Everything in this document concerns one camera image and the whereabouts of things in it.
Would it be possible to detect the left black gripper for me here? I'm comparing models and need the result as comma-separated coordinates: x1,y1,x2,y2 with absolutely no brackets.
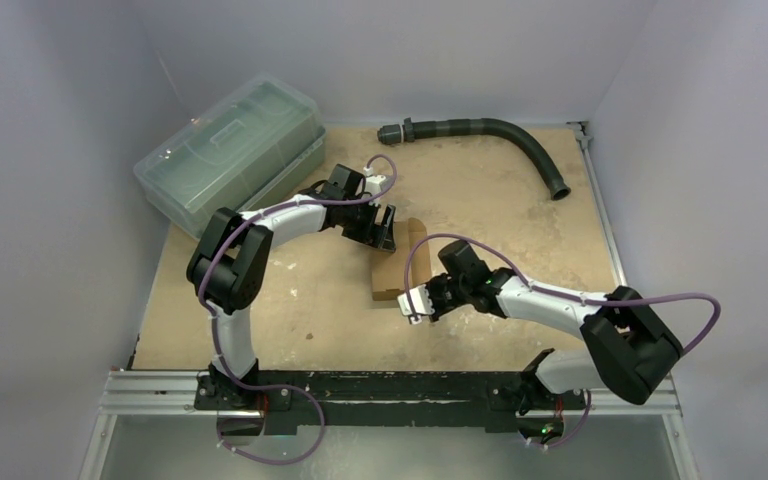
341,197,393,252

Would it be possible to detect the brown cardboard box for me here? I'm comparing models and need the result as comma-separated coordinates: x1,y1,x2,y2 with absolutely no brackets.
369,217,433,302

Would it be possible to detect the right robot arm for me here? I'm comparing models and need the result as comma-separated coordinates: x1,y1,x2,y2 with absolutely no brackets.
399,240,684,412

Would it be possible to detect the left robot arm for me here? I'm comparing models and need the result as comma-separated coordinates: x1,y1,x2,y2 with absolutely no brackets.
186,164,397,409

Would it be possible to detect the clear plastic storage box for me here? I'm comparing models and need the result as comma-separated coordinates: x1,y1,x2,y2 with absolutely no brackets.
133,74,326,239

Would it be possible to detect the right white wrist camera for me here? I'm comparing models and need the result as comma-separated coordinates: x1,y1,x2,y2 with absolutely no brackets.
397,285,434,325

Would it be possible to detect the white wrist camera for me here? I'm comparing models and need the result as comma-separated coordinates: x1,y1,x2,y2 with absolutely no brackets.
361,167,390,198
397,285,434,325

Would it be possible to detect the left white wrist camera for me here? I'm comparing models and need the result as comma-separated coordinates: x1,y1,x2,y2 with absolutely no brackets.
361,167,390,198

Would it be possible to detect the black corrugated hose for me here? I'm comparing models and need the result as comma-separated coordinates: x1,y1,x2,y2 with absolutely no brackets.
377,117,572,201

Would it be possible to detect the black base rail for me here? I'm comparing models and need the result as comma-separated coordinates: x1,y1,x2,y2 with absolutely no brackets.
194,369,586,437

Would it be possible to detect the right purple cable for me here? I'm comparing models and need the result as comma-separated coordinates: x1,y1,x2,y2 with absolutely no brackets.
402,233,723,454

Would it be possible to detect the aluminium frame profile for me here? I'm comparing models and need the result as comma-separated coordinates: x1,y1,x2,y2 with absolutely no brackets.
80,371,699,479

